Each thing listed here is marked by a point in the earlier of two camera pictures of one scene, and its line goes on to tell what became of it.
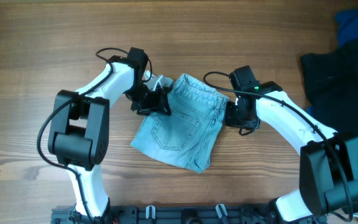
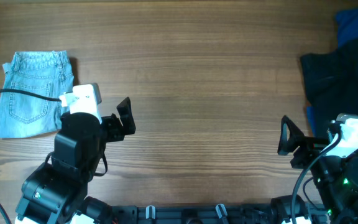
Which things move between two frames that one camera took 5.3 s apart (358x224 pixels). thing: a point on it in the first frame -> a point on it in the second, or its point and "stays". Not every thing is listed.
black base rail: [179, 214] stays
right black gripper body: [235, 117] -> [309, 150]
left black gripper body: [145, 99] -> [115, 132]
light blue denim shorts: [184, 139] -> [49, 74]
